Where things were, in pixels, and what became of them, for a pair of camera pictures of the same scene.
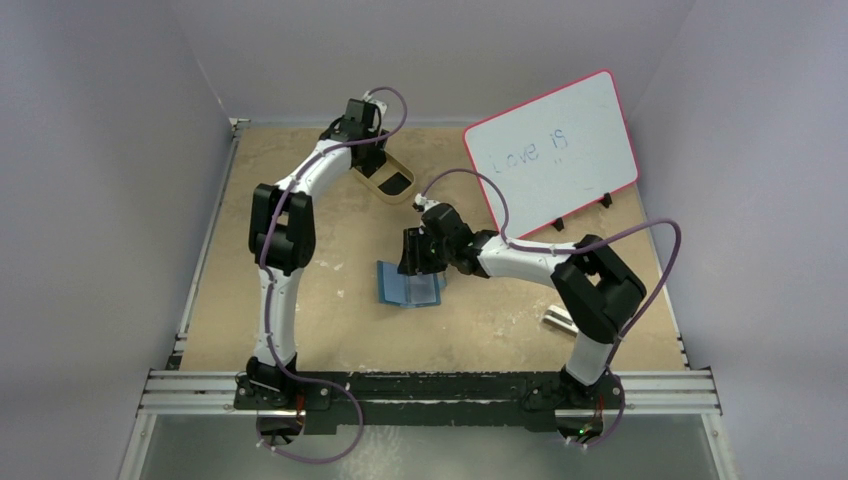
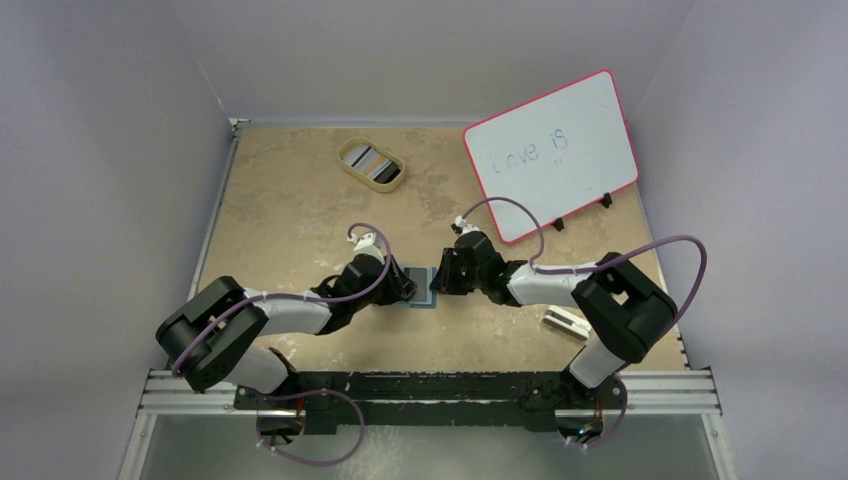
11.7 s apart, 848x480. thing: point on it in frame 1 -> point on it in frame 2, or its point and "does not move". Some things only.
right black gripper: x=420 y=250 -> x=452 y=277
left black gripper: x=375 y=151 -> x=398 y=288
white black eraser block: x=557 y=318 does not move
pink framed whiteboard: x=555 y=154 does not move
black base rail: x=435 y=401 does not move
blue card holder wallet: x=407 y=290 does not move
